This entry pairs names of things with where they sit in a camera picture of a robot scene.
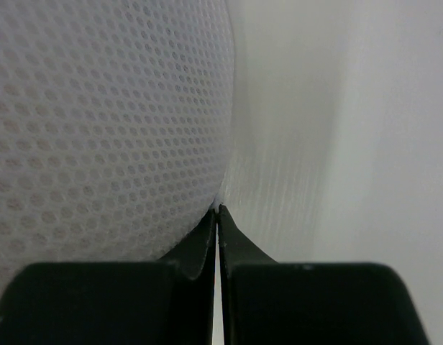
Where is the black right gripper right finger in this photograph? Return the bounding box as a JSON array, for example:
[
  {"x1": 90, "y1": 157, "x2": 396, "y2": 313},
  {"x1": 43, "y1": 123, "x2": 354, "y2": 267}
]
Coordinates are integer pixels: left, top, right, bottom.
[{"x1": 218, "y1": 206, "x2": 429, "y2": 344}]

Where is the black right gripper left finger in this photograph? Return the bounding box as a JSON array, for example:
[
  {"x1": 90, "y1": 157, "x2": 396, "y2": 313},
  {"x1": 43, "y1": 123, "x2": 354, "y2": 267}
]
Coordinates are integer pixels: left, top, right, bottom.
[{"x1": 0, "y1": 211, "x2": 216, "y2": 344}]

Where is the blue-zipper white mesh laundry bag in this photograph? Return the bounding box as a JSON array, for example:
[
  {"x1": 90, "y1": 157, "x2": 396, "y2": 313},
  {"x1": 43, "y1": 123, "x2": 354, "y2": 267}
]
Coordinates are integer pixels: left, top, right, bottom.
[{"x1": 0, "y1": 0, "x2": 234, "y2": 296}]

